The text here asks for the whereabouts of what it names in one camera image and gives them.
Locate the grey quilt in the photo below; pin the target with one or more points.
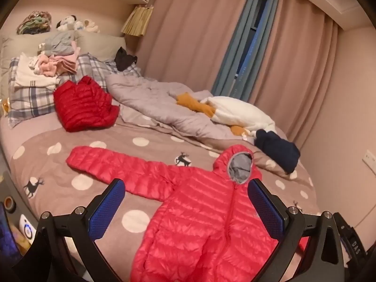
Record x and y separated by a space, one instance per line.
152 102

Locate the black cloth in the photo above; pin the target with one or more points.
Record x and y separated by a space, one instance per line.
124 58

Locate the green patterned bag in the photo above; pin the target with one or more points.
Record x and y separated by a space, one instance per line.
33 22

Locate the white wall socket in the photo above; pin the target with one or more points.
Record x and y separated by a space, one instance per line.
369 163

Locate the navy folded garment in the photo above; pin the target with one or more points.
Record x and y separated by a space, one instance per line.
279 149

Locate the tape roll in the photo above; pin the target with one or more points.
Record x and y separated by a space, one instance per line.
9 204

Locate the grey-green pillow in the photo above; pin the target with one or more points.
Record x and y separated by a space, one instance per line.
100 44
17 45

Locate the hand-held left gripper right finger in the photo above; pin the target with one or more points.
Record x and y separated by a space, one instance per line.
265 208

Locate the white goose plush toy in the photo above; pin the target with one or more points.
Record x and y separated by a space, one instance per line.
243 114

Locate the plaid pillow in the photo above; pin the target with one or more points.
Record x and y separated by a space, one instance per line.
97 67
29 102

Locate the pink-red hooded down jacket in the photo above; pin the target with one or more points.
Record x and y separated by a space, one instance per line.
191 211

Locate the pink curtain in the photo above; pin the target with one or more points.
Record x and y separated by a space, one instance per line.
191 35
299 73

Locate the pink folded clothes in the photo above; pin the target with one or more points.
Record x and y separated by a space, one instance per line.
61 63

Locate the white round device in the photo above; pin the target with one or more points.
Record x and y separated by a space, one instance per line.
27 229

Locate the grey folded garment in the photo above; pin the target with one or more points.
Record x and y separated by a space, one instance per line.
60 42

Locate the blue curtain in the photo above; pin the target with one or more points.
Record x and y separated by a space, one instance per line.
235 44

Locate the beige plush toy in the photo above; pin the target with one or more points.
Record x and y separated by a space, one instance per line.
91 26

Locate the straw fringe hanging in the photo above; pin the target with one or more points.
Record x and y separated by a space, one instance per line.
138 20

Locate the white folded garment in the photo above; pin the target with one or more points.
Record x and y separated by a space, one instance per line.
32 76

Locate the polka dot deer blanket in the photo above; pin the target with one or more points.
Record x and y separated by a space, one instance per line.
58 164

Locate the dark red folded down jacket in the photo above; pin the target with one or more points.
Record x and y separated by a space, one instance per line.
85 105

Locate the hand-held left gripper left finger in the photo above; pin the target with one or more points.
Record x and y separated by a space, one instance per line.
107 208

